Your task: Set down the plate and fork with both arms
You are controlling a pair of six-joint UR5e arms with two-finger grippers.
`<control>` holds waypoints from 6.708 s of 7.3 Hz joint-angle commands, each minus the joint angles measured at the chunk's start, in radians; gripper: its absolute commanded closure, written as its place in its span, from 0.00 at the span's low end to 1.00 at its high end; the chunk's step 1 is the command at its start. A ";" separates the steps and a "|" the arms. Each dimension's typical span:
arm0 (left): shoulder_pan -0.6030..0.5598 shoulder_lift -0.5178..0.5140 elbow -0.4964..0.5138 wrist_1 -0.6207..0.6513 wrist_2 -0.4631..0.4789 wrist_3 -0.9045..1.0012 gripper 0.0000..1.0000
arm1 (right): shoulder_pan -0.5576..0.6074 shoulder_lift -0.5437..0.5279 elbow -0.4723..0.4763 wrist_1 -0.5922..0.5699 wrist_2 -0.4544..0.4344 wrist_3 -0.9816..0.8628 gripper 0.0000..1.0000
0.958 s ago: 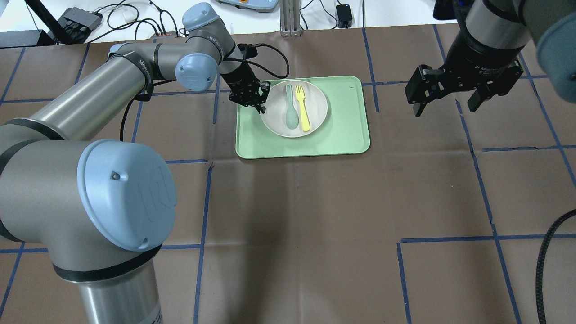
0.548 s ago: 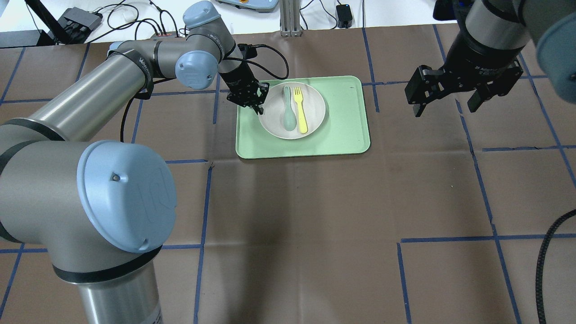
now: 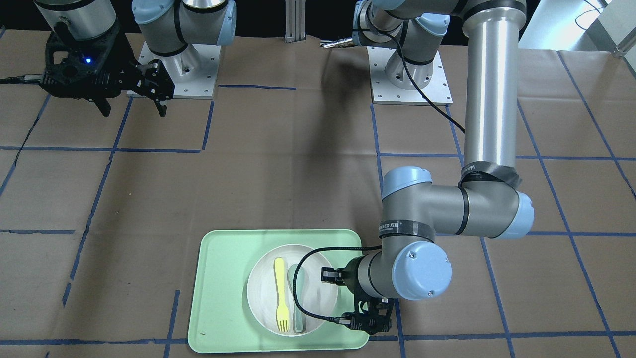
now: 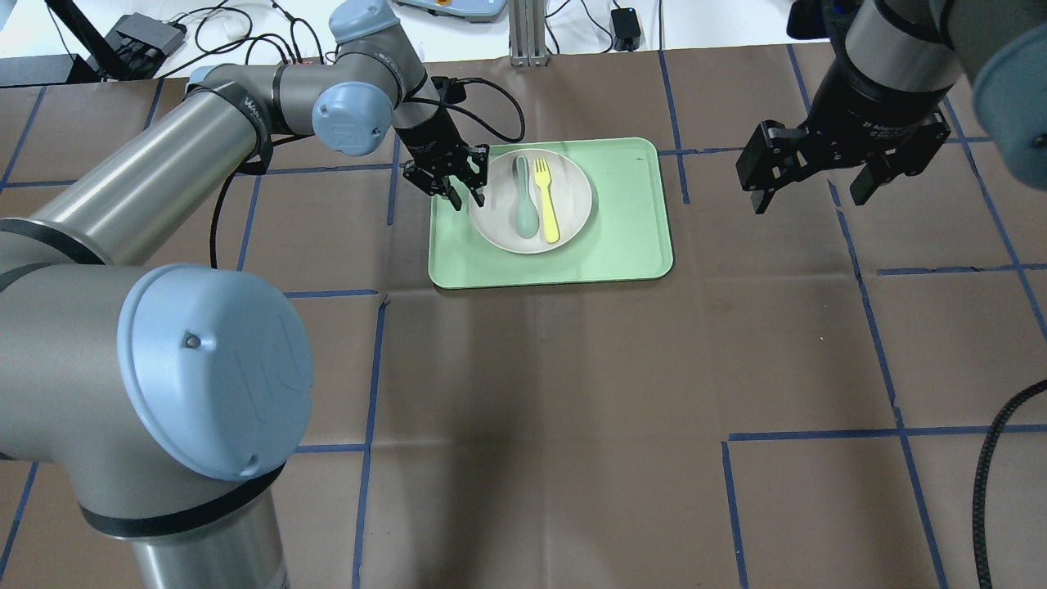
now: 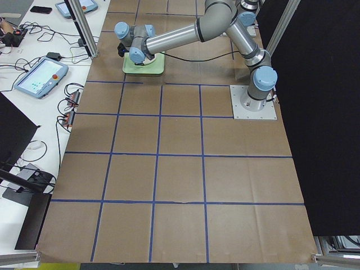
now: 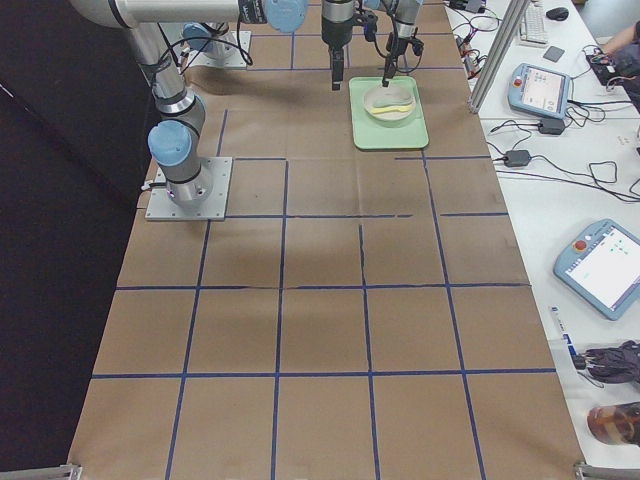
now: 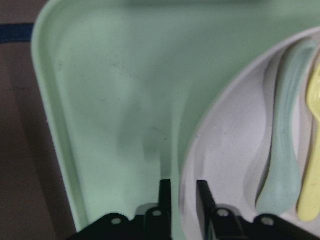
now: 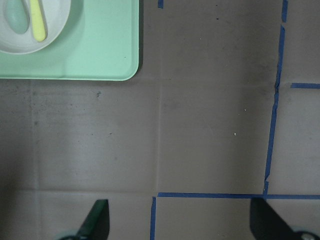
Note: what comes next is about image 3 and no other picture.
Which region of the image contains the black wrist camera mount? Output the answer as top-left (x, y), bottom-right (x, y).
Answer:
top-left (39, 19), bottom-right (137, 100)
top-left (336, 297), bottom-right (396, 335)

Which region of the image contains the light green tray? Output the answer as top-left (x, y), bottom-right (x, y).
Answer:
top-left (188, 229), bottom-right (369, 353)

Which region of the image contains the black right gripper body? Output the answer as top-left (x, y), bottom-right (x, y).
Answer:
top-left (117, 59), bottom-right (175, 102)

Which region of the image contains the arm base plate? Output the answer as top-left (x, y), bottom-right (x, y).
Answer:
top-left (139, 43), bottom-right (223, 100)
top-left (367, 47), bottom-right (453, 106)

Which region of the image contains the grey-green plastic spoon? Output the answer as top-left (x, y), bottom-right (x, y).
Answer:
top-left (288, 264), bottom-right (306, 334)

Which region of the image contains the black camera cable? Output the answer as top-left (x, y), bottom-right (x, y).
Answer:
top-left (292, 15), bottom-right (465, 325)

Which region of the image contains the yellow plastic fork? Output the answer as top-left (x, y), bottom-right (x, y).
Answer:
top-left (273, 257), bottom-right (289, 333)

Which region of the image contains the white round plate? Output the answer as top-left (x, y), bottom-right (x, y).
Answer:
top-left (246, 244), bottom-right (340, 336)

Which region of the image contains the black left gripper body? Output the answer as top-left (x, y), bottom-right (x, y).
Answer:
top-left (343, 256), bottom-right (370, 299)

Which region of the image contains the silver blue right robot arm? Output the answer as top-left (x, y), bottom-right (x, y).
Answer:
top-left (35, 0), bottom-right (236, 116)

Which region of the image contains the aluminium frame post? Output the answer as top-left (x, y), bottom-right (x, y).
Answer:
top-left (284, 0), bottom-right (307, 43)

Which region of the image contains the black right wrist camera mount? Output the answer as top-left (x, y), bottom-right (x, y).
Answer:
top-left (39, 19), bottom-right (137, 100)

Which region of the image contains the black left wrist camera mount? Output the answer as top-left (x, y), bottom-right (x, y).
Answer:
top-left (336, 297), bottom-right (396, 335)

